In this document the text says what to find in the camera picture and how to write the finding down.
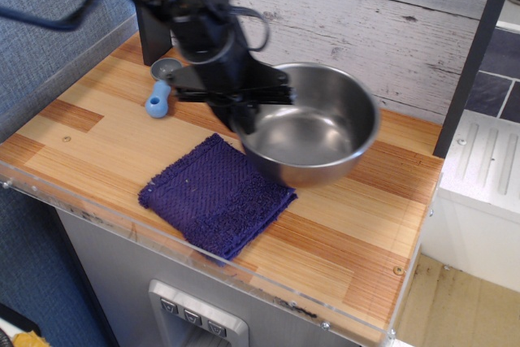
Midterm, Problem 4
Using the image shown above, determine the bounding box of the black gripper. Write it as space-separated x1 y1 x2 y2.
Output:
166 26 295 135

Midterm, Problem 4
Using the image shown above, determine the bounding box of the stainless steel bowl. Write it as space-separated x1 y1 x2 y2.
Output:
237 63 380 188

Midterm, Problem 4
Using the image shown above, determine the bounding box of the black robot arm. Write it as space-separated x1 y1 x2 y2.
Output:
1 0 296 134

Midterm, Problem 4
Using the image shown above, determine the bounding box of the clear acrylic counter edge guard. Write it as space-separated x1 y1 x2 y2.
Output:
1 151 442 346

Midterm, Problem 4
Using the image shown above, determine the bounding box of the white drainboard counter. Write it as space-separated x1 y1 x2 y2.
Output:
422 111 519 291

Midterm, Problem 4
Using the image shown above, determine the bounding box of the yellow object at corner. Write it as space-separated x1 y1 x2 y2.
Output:
11 332 50 347

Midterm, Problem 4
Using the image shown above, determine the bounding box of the purple folded towel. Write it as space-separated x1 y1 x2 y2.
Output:
138 134 297 261

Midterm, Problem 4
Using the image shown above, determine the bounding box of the silver dispenser panel with buttons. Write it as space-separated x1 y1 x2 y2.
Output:
148 280 249 346

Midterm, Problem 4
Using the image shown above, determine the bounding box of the blue handled grey scoop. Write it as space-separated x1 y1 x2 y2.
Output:
145 58 182 119

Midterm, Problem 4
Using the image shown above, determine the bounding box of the dark grey left post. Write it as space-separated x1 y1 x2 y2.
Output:
136 5 173 66

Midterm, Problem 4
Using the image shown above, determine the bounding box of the dark grey post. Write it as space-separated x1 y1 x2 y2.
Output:
136 5 173 66
433 0 505 158

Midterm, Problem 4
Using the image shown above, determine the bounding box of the dark grey right post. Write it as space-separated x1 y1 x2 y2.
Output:
433 0 505 158

